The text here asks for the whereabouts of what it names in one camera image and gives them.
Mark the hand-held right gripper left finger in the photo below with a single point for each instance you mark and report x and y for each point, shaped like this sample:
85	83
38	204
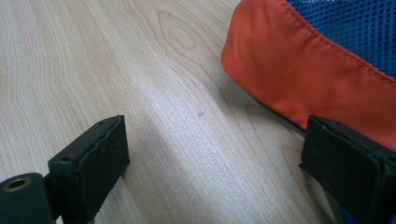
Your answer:
93	168

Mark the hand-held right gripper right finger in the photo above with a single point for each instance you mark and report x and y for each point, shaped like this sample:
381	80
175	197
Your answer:
351	161

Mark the orange and blue mesh bag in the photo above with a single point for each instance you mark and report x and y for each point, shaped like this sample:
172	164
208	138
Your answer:
299	65

